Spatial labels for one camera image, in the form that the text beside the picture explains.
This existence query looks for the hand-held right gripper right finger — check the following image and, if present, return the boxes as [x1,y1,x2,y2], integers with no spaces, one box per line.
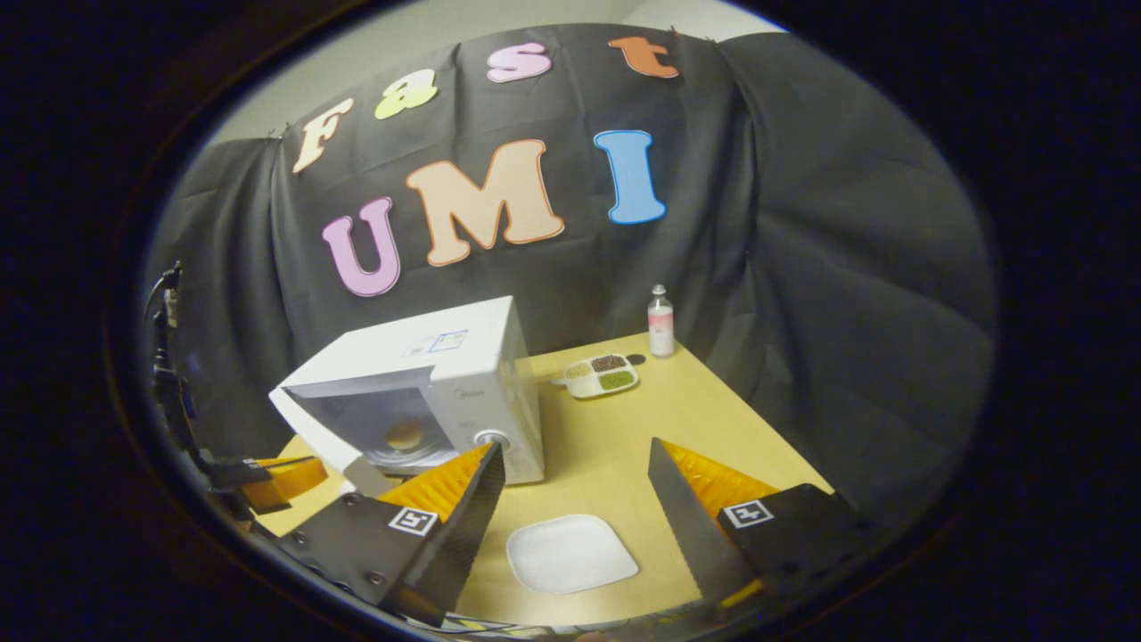
[648,437,879,613]

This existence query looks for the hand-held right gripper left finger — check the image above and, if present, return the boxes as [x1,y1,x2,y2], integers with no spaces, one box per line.
[275,443,506,627]

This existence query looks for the white microwave oven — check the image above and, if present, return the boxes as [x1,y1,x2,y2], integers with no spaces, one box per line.
[269,296,546,496]

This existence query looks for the white square plate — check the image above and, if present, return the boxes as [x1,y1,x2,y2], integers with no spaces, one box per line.
[505,514,640,596]

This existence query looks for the divided dish of beans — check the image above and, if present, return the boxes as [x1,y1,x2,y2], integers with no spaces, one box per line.
[562,353,640,399]

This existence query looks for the clear bottle with pink label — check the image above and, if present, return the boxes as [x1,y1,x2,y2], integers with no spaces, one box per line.
[647,284,676,358]

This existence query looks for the black backdrop cloth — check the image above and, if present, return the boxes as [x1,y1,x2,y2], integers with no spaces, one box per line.
[143,22,997,527]

